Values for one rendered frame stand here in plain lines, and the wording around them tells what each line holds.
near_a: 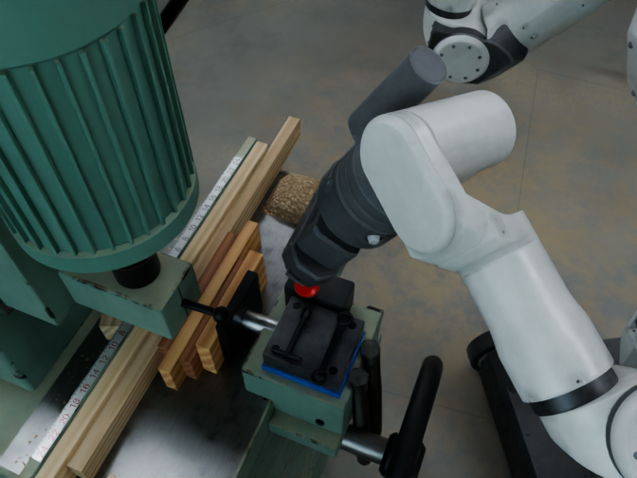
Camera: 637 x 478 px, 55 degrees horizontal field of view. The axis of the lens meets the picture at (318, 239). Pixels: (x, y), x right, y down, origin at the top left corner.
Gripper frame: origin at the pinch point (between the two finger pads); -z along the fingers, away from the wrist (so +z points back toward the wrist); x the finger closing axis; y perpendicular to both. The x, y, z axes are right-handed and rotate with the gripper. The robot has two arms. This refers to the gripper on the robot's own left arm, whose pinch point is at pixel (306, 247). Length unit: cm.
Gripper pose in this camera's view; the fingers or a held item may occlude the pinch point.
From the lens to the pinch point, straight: 67.2
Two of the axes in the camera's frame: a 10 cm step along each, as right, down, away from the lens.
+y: -8.0, -5.6, -2.0
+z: 4.6, -3.7, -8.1
